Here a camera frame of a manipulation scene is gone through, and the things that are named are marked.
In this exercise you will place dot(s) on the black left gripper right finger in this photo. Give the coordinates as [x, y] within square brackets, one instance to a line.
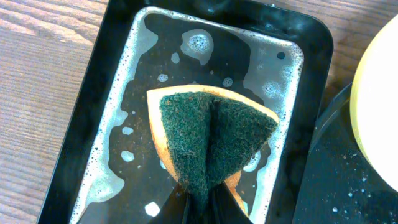
[223, 207]

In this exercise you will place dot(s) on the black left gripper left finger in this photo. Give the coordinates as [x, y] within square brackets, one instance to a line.
[175, 210]

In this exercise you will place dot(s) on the yellow plate with ketchup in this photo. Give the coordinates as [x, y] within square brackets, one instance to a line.
[373, 103]

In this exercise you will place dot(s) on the black round tray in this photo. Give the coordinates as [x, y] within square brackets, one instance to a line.
[338, 185]

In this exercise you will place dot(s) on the black rectangular soapy tray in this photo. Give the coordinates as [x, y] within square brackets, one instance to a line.
[108, 170]

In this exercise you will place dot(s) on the orange green scrub sponge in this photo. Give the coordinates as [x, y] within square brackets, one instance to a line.
[205, 135]

